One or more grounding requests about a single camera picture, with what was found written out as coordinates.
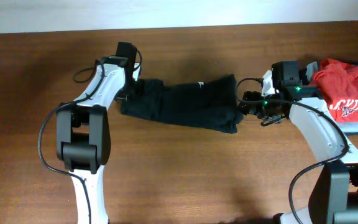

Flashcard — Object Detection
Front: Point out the black Nike t-shirt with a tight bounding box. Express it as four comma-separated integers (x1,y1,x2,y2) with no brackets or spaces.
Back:
121,74,243,134

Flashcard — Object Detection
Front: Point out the red printed t-shirt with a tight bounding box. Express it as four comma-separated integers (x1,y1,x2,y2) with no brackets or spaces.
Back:
310,58,358,123

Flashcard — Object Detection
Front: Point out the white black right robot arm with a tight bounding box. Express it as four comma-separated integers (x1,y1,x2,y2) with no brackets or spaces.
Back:
237,61,358,224

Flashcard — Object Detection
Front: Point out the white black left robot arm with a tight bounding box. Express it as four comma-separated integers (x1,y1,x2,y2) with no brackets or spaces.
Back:
56,42,141,223

